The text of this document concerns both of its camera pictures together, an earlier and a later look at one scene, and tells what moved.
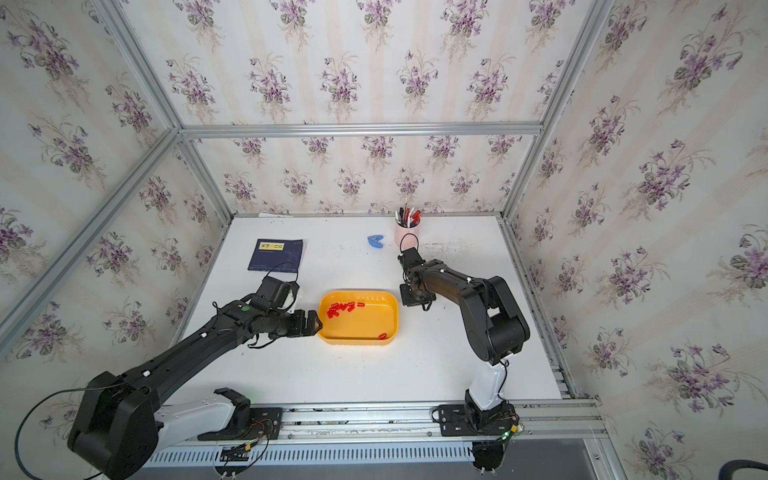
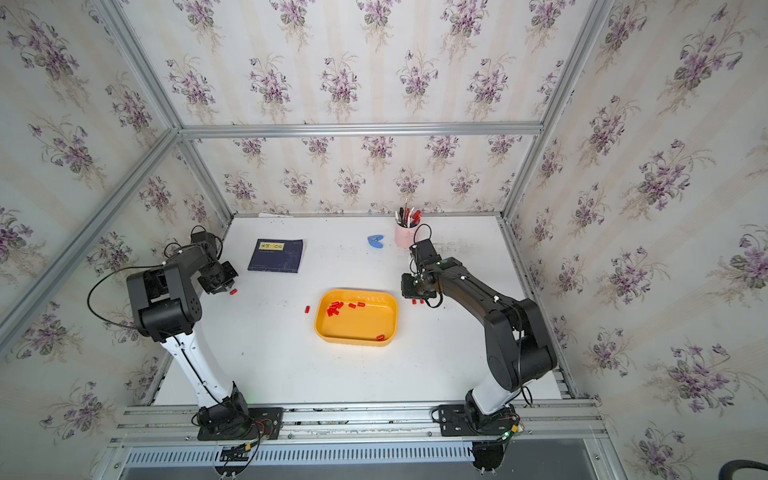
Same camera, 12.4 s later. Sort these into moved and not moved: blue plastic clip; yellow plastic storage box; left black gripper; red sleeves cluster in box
Moved: left black gripper
Not moved: red sleeves cluster in box; yellow plastic storage box; blue plastic clip
